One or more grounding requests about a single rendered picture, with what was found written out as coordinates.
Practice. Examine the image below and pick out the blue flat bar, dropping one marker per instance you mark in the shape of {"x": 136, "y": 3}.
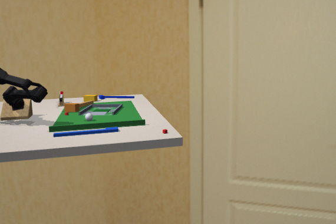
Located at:
{"x": 71, "y": 133}

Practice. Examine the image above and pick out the green flat mat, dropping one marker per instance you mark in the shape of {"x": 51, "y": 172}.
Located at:
{"x": 126, "y": 113}

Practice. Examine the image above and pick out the white golf ball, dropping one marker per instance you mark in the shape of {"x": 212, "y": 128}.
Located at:
{"x": 89, "y": 117}

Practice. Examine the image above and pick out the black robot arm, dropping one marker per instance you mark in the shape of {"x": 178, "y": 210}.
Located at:
{"x": 14, "y": 97}

